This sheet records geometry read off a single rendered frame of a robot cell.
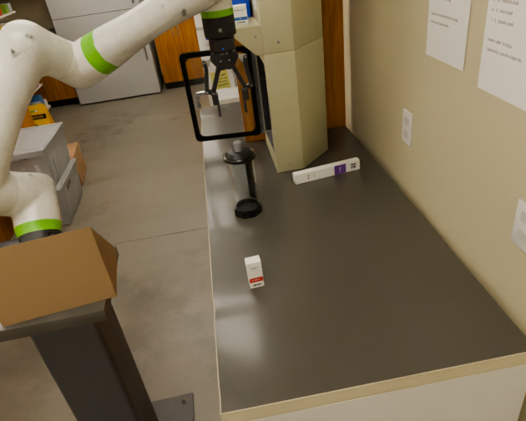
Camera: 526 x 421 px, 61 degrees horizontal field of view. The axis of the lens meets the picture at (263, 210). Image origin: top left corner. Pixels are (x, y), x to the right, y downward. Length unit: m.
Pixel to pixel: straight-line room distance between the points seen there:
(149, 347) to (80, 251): 1.33
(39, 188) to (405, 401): 1.13
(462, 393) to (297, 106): 1.11
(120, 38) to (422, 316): 1.04
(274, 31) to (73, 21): 5.24
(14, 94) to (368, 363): 1.08
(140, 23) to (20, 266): 0.70
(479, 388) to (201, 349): 1.56
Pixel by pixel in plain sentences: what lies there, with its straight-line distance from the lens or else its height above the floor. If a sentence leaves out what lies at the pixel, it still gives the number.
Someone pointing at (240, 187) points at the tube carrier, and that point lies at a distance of 1.51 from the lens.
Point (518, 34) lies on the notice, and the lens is 1.10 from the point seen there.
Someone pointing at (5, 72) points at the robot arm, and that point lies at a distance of 1.33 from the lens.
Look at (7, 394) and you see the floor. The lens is 2.71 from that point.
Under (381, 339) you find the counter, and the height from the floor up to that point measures 0.94.
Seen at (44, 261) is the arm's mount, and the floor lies 1.11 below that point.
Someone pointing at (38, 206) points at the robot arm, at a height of 1.19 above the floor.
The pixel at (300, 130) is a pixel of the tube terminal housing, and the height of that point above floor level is 1.11.
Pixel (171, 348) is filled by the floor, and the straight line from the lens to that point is 2.50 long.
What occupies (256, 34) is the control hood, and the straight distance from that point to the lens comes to 1.67.
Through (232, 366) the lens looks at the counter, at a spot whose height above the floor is 0.94.
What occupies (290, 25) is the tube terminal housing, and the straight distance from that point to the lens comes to 1.68.
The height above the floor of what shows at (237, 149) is 1.19.
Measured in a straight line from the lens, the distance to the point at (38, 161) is 3.65.
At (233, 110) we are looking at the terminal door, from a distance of 2.07.
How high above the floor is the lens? 1.78
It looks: 32 degrees down
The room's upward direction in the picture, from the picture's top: 8 degrees counter-clockwise
